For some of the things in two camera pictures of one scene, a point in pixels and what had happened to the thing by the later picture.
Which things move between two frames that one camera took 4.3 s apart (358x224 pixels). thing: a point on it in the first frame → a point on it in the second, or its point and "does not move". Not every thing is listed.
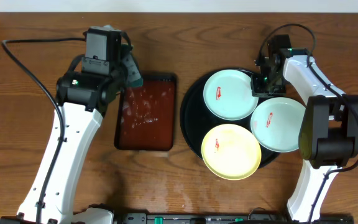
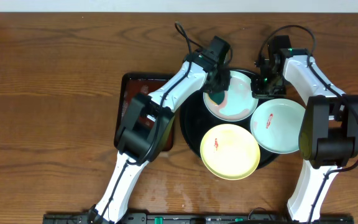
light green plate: x=276 y=122 does not move
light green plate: x=228 y=95 does not move
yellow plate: x=231 y=152 does not move
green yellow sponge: x=132 y=73 → x=217 y=98
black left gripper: x=132 y=72 → x=215 y=83
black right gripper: x=258 y=90 does not move
